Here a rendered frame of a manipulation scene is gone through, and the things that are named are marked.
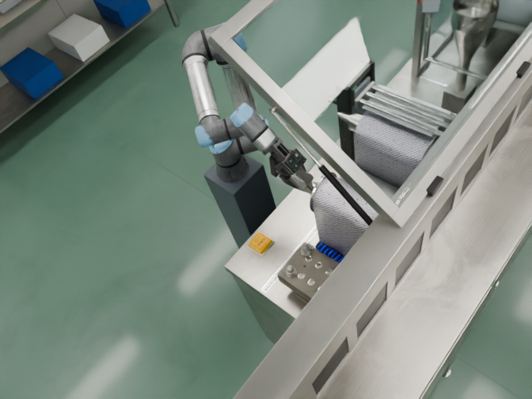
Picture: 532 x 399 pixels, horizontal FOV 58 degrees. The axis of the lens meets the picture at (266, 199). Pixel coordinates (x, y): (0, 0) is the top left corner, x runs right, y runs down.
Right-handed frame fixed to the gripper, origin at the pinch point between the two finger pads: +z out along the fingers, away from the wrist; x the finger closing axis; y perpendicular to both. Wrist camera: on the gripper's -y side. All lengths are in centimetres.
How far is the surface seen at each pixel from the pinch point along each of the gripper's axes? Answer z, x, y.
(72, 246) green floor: -52, -61, -208
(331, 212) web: 8.3, -4.0, 8.8
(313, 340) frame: 7, -48, 58
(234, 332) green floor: 49, -38, -123
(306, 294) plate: 25.3, -24.0, -8.3
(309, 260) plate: 19.9, -12.8, -13.7
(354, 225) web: 14.8, -3.9, 14.5
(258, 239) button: 6.1, -13.7, -38.1
